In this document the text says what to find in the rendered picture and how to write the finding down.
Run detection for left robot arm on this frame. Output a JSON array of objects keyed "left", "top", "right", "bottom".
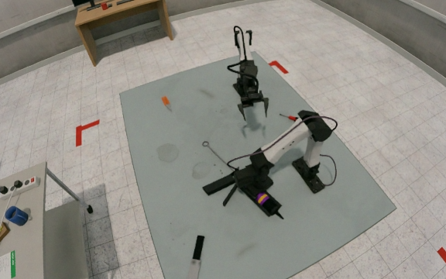
[{"left": 233, "top": 110, "right": 332, "bottom": 194}]

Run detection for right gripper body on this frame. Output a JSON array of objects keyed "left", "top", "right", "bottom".
[{"left": 241, "top": 85, "right": 267, "bottom": 108}]

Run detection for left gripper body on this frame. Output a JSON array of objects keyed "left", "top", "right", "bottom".
[{"left": 245, "top": 175, "right": 273, "bottom": 196}]

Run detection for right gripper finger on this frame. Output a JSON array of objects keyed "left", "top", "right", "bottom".
[
  {"left": 237, "top": 104, "right": 245, "bottom": 120},
  {"left": 264, "top": 98, "right": 269, "bottom": 118}
]

